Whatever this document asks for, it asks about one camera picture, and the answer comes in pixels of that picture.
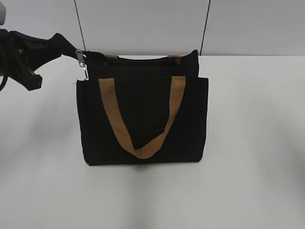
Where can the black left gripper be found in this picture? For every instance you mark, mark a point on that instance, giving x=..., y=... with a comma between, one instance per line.
x=38, y=50

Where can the black canvas tote bag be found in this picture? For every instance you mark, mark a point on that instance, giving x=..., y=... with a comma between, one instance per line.
x=186, y=139

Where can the tan front bag handle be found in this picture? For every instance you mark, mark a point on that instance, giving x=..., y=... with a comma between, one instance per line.
x=142, y=112

